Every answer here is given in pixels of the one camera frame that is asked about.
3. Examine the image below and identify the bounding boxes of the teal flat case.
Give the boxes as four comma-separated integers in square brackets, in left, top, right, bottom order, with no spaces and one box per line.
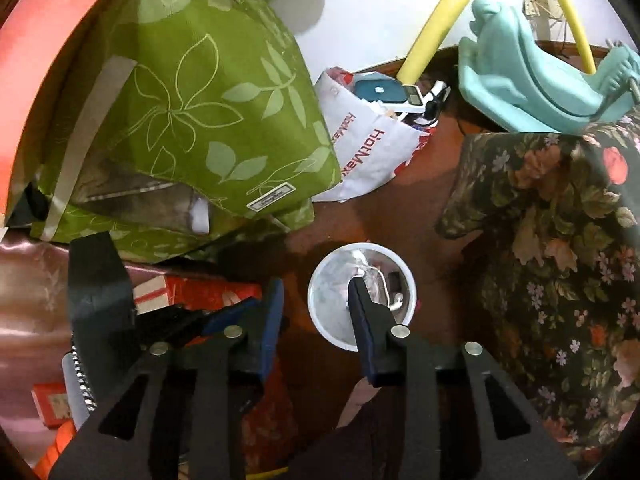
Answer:
[355,74,408,103]

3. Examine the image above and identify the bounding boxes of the dark floral tablecloth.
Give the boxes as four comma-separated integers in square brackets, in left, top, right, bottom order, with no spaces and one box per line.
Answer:
[435,110,640,466]

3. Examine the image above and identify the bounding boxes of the teal plastic rocking toy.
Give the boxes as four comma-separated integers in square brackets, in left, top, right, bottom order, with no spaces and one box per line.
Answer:
[457,0,640,133]

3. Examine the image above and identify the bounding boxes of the white plastic device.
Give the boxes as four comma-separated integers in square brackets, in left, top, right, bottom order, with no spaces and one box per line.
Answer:
[405,82,448,116]

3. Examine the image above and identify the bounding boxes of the yellow foam tube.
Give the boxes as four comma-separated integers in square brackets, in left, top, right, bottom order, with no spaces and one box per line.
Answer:
[400,0,598,86]

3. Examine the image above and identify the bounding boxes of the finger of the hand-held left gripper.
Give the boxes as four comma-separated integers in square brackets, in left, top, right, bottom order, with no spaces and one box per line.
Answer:
[135,297,256,348]

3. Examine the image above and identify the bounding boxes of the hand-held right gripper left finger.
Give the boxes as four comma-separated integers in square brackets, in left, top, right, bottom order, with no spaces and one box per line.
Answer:
[47,277,286,480]

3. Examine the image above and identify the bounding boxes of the small red box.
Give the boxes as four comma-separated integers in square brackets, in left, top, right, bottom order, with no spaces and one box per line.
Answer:
[31,382,76,428]

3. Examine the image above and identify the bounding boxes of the white cup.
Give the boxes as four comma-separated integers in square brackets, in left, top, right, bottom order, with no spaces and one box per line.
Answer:
[306,242,417,352]

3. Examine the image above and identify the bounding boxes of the white plastic shopping bag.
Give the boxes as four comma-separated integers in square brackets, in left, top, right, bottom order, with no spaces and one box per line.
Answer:
[312,66,431,203]

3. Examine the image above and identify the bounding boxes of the pink satin cloth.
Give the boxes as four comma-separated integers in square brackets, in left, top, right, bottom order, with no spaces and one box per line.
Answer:
[0,237,146,361]

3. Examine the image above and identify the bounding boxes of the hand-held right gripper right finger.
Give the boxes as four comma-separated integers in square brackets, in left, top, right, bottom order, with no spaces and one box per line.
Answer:
[347,276,581,480]

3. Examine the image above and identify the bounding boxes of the white box with red stripe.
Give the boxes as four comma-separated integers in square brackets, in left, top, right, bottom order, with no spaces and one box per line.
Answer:
[132,275,171,313]

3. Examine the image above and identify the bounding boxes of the green leaf-print cloth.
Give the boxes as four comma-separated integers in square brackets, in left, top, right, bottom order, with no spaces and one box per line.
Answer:
[30,0,343,261]

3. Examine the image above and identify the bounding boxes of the red patterned box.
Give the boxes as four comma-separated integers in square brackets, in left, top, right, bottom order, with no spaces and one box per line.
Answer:
[165,275,263,313]

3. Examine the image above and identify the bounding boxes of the orange cloth strap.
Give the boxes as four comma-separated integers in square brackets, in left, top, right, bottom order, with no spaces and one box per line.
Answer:
[32,420,76,480]

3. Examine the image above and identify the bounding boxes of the red quilt with grey stripe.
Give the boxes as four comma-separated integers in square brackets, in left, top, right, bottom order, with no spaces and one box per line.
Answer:
[0,0,146,226]

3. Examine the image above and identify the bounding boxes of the clear plastic wrapper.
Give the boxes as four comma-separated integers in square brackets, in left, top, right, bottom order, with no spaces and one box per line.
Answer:
[345,255,391,306]

